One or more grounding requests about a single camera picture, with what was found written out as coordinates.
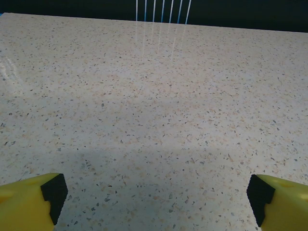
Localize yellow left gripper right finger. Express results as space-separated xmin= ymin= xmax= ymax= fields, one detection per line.
xmin=247 ymin=174 xmax=308 ymax=231

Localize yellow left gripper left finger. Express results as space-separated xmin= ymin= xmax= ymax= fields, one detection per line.
xmin=0 ymin=172 xmax=69 ymax=231

